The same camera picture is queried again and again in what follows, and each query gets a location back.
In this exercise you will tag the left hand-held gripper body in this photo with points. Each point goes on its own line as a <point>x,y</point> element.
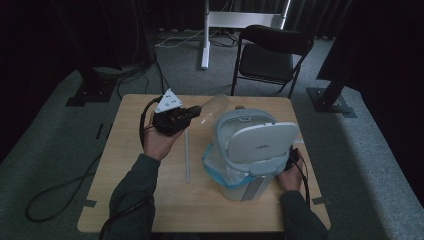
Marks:
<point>168,120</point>

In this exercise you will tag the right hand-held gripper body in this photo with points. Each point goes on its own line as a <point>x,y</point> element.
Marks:
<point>293,160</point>

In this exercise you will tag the clear plastic cup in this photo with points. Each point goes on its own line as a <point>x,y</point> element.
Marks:
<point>215,108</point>

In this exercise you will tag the white grey lidded trash can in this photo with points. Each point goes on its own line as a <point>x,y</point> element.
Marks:
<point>256,140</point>

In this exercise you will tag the person's right hand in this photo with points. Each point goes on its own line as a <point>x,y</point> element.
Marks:
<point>291,180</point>

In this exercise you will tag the person's left hand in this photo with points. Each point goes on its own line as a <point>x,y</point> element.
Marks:
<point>158,145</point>

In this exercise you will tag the white straw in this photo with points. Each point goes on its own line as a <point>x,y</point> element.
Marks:
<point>187,160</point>

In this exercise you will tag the grey tape piece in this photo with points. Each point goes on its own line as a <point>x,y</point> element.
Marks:
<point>89,203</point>
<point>321,200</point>

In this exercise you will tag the clear blue-rimmed bin bag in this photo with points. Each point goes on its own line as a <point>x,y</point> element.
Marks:
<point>216,168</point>

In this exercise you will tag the black tape strip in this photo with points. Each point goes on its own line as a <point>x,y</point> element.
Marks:
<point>99,131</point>

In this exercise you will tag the black folding chair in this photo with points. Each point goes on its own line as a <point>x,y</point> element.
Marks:
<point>266,63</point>

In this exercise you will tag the white metal stand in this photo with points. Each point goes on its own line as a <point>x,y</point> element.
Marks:
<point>233,19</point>

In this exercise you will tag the black stand with base plate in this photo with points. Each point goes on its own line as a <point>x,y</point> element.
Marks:
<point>91,91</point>
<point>330,100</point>

